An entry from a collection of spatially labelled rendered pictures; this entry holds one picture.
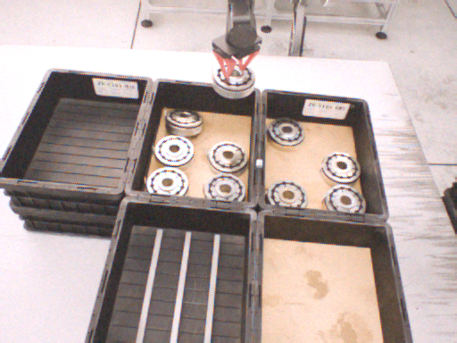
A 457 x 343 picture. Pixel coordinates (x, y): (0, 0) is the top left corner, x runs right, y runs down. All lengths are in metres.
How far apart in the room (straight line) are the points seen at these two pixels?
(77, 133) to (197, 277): 0.54
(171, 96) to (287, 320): 0.68
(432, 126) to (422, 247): 1.55
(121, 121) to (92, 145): 0.11
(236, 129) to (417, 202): 0.59
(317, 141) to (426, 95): 1.80
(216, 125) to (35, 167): 0.50
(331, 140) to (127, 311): 0.72
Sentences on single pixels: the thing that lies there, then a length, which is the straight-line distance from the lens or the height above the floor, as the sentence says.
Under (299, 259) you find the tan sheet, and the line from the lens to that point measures 1.01.
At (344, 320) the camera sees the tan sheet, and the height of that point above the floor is 0.83.
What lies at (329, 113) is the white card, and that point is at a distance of 1.26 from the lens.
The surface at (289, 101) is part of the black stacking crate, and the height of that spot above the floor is 0.90.
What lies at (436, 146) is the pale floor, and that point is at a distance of 2.66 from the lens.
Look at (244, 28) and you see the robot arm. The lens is 0.86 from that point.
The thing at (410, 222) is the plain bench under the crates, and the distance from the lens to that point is 1.33.
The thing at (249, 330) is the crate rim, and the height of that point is 0.93.
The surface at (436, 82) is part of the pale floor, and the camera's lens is 3.11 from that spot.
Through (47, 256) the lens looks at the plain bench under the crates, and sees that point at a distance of 1.19.
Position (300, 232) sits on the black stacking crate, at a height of 0.87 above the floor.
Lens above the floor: 1.72
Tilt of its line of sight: 52 degrees down
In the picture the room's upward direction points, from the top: 6 degrees clockwise
